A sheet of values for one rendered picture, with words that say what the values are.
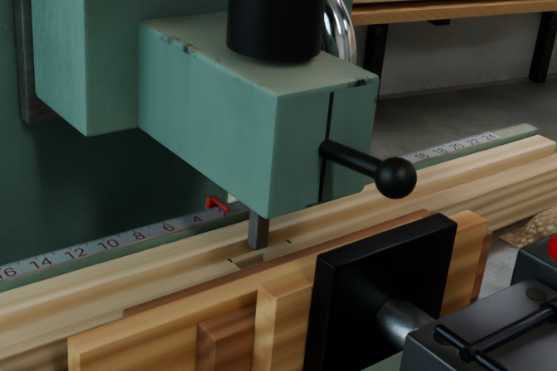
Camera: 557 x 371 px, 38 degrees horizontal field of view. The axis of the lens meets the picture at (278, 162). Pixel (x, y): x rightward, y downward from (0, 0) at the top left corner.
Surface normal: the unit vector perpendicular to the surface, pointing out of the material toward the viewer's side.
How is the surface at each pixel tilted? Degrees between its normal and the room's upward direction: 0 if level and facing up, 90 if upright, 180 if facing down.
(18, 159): 90
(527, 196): 90
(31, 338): 0
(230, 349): 90
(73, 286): 0
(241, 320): 0
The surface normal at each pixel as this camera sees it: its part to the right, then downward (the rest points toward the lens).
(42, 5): -0.79, 0.20
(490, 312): 0.08, -0.90
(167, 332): 0.61, 0.38
